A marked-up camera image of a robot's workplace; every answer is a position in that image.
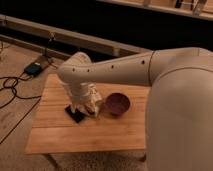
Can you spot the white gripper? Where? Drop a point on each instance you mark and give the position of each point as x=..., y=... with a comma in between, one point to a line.
x=92, y=99

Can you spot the red pepper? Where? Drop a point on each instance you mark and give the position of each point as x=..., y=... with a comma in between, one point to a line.
x=90, y=111

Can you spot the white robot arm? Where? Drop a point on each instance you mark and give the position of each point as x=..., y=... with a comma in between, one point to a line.
x=179, y=109

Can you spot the dark red ceramic bowl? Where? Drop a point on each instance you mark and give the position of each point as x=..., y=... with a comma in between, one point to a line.
x=117, y=104

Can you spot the black phone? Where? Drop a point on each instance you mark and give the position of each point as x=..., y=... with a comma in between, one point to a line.
x=76, y=115

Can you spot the wooden table board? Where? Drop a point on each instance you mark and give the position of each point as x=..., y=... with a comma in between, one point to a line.
x=53, y=131

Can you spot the black power adapter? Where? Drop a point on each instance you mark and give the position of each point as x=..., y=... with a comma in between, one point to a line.
x=33, y=69

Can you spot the wooden rail beam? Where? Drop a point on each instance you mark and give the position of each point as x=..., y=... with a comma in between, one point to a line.
x=71, y=38

